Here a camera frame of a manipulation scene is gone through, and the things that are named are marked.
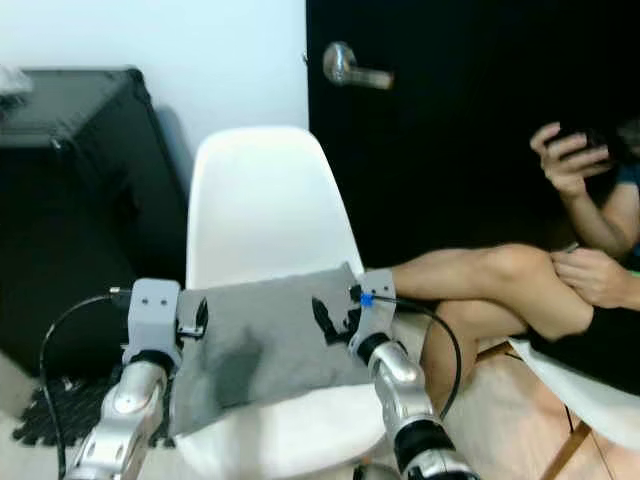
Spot black smartphone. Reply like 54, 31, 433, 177
555, 122, 626, 159

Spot grey pillow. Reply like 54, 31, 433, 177
172, 262, 373, 436

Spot white plastic shell chair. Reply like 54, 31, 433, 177
175, 125, 391, 480
475, 335, 640, 480

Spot person's left hand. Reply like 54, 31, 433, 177
549, 247, 640, 310

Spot person's right hand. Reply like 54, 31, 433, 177
529, 121, 615, 202

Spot person's bare leg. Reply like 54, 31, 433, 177
390, 243, 596, 341
420, 300, 541, 386

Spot black rubber floor mat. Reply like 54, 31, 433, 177
12, 375, 176, 449

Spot black hard case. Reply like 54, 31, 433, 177
0, 67, 191, 376

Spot black shorts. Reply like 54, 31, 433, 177
525, 305, 640, 396

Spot black door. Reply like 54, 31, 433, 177
305, 0, 640, 266

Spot white crumpled item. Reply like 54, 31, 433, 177
0, 65, 33, 101

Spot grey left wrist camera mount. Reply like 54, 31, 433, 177
125, 278, 183, 366

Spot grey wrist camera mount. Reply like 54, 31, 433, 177
355, 268, 401, 346
125, 278, 183, 366

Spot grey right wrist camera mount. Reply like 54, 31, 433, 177
355, 268, 401, 346

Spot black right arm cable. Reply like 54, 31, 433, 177
363, 292, 463, 411

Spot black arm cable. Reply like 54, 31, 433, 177
363, 292, 463, 411
40, 288, 131, 480

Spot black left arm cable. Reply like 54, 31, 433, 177
40, 288, 131, 480

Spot metal door lever handle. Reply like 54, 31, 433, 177
322, 42, 395, 91

